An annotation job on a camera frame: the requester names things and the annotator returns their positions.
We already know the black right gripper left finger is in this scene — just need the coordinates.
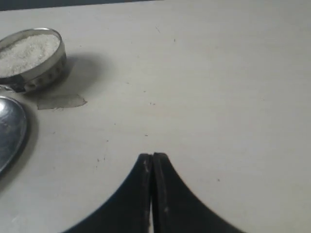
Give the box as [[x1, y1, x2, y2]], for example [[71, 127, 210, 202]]
[[66, 154, 153, 233]]

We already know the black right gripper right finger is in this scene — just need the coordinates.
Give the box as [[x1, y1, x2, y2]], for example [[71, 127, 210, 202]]
[[152, 153, 242, 233]]

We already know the steel bowl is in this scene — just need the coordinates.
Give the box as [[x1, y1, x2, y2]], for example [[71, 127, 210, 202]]
[[0, 28, 67, 93]]

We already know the clear tape patch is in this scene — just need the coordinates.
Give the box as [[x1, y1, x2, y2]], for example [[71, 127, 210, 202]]
[[37, 94, 87, 110]]

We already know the round steel plate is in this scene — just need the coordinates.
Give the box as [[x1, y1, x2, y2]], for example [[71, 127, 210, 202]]
[[0, 96, 28, 173]]

